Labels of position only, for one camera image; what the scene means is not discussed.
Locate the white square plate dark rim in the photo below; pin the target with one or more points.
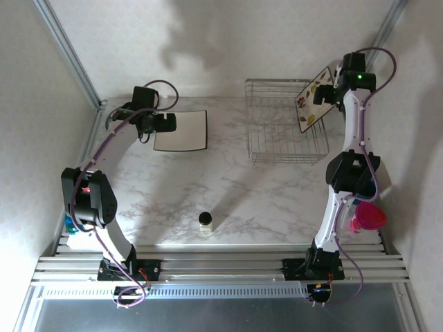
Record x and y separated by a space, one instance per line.
187 131

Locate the square floral plate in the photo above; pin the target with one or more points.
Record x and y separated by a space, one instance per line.
311 110

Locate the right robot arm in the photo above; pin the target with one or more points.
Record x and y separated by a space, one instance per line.
349 173

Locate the small jar black lid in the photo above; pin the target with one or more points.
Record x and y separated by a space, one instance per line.
206 223

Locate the pink cup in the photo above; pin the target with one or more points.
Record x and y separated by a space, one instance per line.
370 218

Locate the blue cup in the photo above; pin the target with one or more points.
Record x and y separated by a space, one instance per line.
71 224

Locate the slotted metal strip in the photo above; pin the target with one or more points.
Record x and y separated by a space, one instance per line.
221 292

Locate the brushed metal panel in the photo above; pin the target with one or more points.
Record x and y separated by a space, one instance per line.
221 316

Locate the right small circuit board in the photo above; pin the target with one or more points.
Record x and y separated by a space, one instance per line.
318 292

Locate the right aluminium frame post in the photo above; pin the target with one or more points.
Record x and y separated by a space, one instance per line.
384 31

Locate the aluminium frame post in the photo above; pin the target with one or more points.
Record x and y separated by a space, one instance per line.
384 31
69 52

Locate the left aluminium side rail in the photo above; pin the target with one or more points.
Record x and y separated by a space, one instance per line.
90 141

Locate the aluminium side rail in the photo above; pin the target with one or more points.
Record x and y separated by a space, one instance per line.
389 247
90 141

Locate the left aluminium frame post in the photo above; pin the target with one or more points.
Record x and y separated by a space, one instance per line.
69 52

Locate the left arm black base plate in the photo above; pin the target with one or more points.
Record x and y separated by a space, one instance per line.
152 269

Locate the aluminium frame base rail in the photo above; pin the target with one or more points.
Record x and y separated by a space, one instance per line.
221 263

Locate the right aluminium side rail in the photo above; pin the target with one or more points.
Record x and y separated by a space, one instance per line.
389 247

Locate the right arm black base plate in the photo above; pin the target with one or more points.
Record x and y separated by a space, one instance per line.
290 268

